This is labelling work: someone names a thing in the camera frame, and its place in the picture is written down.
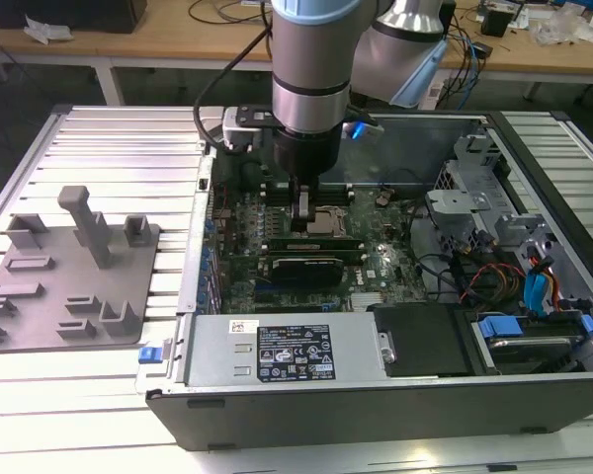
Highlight silver metal drive cage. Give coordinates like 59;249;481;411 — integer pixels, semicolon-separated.
424;130;518;258

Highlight black equipment box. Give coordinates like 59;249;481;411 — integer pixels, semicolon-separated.
0;0;149;35

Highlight black RAM slot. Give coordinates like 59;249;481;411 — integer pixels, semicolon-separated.
260;194;353;201
260;182;353;190
260;188;353;196
260;199;353;207

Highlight hard disk in blue carrier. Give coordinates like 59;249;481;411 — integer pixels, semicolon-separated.
473;313;593;374

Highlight small black box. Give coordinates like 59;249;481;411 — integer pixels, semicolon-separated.
480;8;516;38

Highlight grey parts rack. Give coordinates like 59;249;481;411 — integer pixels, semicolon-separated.
0;185;162;353

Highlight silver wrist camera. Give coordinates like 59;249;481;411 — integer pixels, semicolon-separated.
223;104;279;152

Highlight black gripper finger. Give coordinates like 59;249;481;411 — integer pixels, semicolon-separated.
290;186;313;235

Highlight green RAM stick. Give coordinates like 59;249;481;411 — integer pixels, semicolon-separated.
265;248;366;264

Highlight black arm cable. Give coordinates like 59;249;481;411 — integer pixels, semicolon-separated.
193;24;278;149

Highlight green motherboard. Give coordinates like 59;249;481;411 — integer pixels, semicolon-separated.
212;180;426;315

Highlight coloured power wire bundle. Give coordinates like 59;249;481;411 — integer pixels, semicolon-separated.
460;263;528;303

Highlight blue flat data cable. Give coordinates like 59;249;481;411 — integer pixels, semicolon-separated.
522;245;557;317

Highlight silver finned heatsink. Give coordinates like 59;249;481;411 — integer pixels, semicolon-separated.
350;293;382;311

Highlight black plastic shroud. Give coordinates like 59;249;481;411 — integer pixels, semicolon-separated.
368;304;475;379

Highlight wooden desk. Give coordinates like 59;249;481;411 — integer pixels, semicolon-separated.
0;0;593;108

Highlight black PC case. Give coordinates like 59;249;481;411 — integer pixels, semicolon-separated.
136;111;593;451

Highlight black graphics card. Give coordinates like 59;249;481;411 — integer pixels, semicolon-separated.
270;255;346;288

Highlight silver power supply unit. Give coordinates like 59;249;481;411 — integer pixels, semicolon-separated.
184;315;392;387

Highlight silver CPU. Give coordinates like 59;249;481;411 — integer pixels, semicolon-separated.
308;209;348;234

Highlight clear plastic bags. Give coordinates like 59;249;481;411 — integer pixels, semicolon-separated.
532;9;592;48

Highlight white crumpled paper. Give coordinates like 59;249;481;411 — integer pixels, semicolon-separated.
23;13;74;46

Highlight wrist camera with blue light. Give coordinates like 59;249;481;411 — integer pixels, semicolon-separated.
342;117;385;143

